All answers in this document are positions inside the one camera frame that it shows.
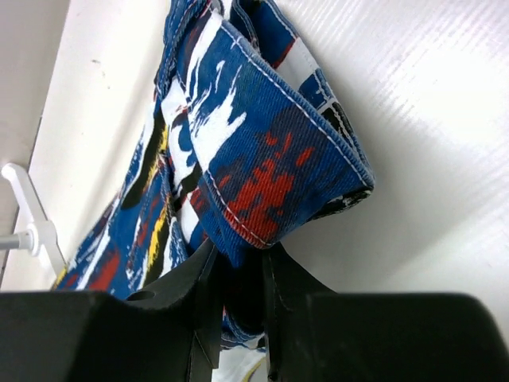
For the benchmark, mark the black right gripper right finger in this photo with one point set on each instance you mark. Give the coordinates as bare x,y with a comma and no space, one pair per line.
313,333

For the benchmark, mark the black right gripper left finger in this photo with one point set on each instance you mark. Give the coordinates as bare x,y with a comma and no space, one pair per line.
167,331

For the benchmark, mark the blue patterned trousers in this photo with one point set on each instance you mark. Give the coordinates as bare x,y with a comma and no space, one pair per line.
245,142

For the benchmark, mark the white clothes rack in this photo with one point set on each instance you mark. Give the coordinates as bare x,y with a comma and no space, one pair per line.
39,236

